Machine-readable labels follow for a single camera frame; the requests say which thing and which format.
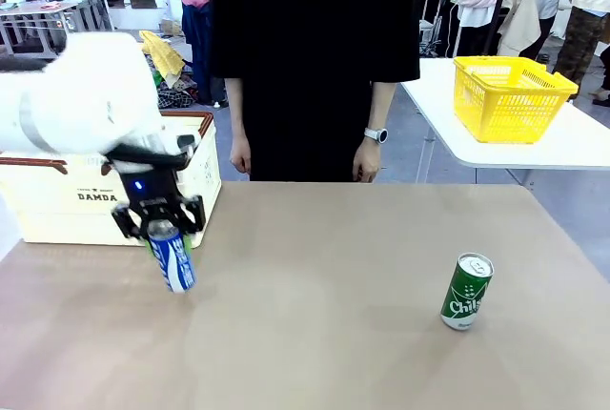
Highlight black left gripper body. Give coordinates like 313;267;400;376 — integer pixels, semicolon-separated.
118;166;186;229

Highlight blue white drink can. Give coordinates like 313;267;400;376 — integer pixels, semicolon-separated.
146;218;198;295

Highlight green Chilsung drink can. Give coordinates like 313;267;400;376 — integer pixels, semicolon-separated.
439;252;496;333

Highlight person's right forearm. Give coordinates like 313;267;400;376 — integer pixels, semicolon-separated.
223;76;252;139

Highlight person's left forearm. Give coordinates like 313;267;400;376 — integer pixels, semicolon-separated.
364;80;398;133

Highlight cream plastic shopping basket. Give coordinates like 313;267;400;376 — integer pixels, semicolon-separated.
0;112;223;246

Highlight yellow plastic basket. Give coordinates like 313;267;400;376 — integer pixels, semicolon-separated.
452;54;580;146

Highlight person's right hand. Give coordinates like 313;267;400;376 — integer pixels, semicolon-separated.
229;135;253;174

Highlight person's left hand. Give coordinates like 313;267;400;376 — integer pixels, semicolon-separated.
352;140;383;184

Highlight yellow quilted cloth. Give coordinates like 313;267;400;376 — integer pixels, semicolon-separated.
138;30;186;90

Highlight bystander in pink top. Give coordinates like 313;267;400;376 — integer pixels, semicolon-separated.
160;0;214;107

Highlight person in black shirt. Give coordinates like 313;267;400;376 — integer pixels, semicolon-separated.
208;0;421;183

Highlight grey background workbench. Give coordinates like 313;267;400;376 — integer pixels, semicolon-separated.
0;0;116;58

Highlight white cabinet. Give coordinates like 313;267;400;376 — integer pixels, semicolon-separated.
418;18;436;56

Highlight beige hanging coat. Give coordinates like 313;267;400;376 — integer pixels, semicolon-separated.
497;0;543;59

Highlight white side table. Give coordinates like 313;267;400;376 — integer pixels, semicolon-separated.
398;56;610;187

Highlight bystander in cream top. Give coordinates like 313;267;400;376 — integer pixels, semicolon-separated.
551;0;610;88

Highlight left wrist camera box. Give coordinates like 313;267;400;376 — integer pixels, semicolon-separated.
174;133;198;156

